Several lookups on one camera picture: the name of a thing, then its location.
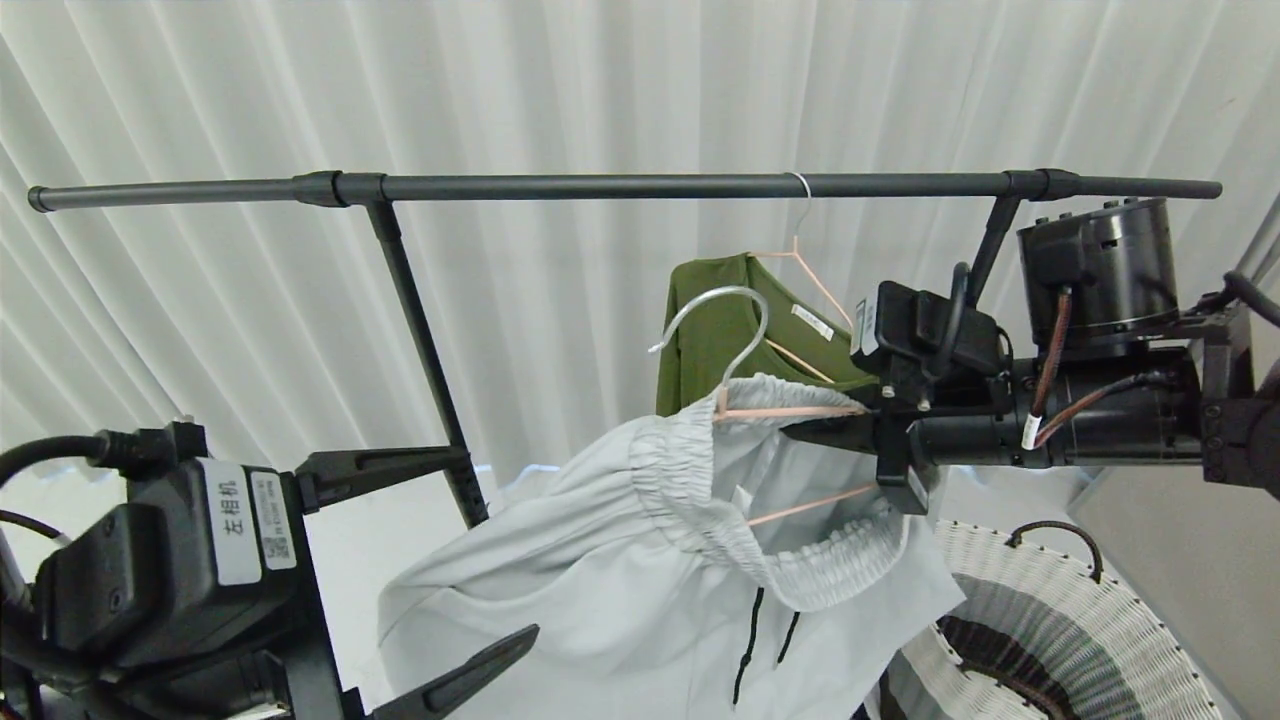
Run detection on black clothes rack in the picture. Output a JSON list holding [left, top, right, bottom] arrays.
[[27, 168, 1223, 531]]

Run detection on pale grey shorts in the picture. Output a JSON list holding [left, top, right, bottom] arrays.
[[375, 375, 967, 720]]

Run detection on green long-sleeved shirt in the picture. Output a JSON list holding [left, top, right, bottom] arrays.
[[655, 252, 881, 419]]

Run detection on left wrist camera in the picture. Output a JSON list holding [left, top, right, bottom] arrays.
[[35, 455, 313, 667]]

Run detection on black cable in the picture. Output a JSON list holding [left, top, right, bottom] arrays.
[[944, 262, 974, 377], [1190, 270, 1280, 329], [0, 422, 209, 491]]

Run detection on white curtain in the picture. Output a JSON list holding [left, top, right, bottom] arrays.
[[0, 0, 1280, 501]]

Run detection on pink clothes hanger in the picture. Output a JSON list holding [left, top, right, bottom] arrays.
[[748, 172, 859, 385], [648, 285, 881, 528]]

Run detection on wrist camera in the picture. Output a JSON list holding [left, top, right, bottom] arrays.
[[850, 280, 1009, 413], [35, 455, 313, 667]]

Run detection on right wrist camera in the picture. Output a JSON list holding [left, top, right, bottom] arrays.
[[850, 280, 1009, 413]]

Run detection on white laundry basket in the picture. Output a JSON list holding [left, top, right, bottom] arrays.
[[865, 518, 1226, 720]]

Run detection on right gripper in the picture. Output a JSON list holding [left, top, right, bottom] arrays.
[[781, 350, 1204, 517]]

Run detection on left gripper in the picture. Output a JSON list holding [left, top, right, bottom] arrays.
[[60, 446, 542, 720]]

